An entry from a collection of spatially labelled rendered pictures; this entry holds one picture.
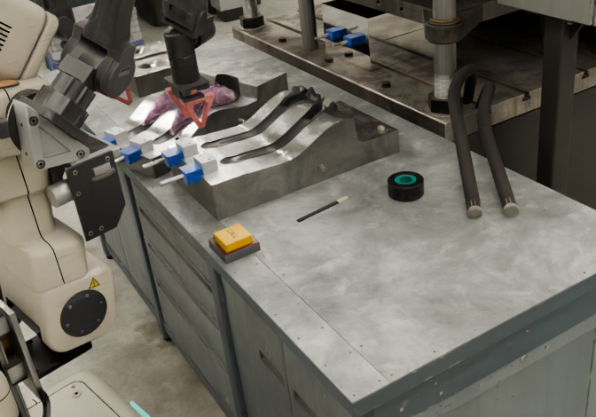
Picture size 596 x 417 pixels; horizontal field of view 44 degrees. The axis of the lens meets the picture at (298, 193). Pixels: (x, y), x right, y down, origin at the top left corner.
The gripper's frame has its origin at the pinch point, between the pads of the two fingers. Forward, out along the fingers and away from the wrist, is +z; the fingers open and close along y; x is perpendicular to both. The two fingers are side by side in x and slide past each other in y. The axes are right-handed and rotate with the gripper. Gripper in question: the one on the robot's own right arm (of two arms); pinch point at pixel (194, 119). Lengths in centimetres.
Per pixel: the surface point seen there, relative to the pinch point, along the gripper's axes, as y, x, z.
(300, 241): -27.7, -7.5, 20.9
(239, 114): 29.4, -23.2, 16.3
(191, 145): 8.1, -0.7, 9.9
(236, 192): -8.7, -3.1, 16.0
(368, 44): 46, -78, 16
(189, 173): -2.4, 4.5, 10.8
